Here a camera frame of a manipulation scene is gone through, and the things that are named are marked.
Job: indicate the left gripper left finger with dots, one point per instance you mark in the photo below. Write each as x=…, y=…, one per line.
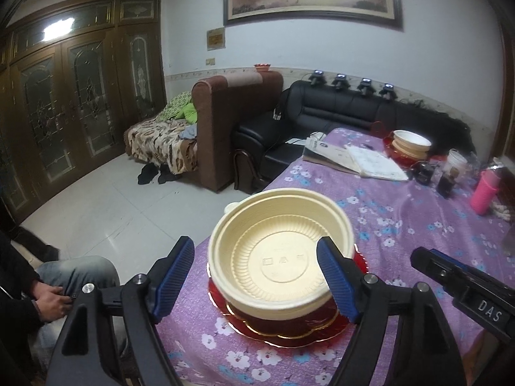
x=86, y=352

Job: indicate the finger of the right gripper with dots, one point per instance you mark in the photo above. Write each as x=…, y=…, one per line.
x=434, y=265

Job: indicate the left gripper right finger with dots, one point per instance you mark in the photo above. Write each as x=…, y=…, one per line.
x=425, y=350

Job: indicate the small red plastic plate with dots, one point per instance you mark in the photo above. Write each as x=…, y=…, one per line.
x=324, y=317

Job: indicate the large red plastic plate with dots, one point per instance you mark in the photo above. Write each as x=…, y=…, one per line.
x=220, y=303

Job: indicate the beige plastic bowl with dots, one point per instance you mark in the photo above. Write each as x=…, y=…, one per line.
x=262, y=255

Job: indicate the stack of beige bowls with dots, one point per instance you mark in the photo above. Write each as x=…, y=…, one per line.
x=411, y=144

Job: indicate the red plates under stack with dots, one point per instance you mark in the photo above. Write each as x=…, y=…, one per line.
x=396, y=150

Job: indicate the white gloves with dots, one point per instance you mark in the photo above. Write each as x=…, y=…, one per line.
x=501, y=211

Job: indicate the purple floral tablecloth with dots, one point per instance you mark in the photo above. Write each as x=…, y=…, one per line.
x=389, y=220

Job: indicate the seated person in jeans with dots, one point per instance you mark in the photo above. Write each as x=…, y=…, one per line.
x=34, y=305

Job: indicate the pink knit-sleeved bottle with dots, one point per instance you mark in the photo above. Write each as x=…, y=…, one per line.
x=485, y=192

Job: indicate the black stamp with cork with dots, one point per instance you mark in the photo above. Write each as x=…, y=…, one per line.
x=447, y=182

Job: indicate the white plastic jar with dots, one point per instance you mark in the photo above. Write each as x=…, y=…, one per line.
x=457, y=164

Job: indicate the white paper document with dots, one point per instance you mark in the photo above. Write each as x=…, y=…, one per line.
x=375, y=165

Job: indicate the brown envelope with papers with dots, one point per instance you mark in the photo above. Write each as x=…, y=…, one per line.
x=337, y=158

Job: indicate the black device on sofa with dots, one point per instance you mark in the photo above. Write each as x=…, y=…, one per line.
x=340, y=83
x=388, y=92
x=366, y=88
x=317, y=78

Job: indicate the black clothes on floor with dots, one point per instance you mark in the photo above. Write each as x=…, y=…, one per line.
x=150, y=171

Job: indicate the black leather sofa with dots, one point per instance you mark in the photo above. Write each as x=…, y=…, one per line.
x=260, y=146

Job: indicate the patterned blanket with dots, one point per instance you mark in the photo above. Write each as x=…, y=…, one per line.
x=159, y=143

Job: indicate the green cloth on bed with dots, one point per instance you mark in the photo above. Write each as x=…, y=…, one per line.
x=180, y=107

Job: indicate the wooden wardrobe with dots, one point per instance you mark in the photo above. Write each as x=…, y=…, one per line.
x=74, y=77

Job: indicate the brown fabric armchair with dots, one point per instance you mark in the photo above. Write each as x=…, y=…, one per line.
x=222, y=103

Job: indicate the small wall plaque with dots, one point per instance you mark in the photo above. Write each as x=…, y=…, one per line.
x=215, y=39

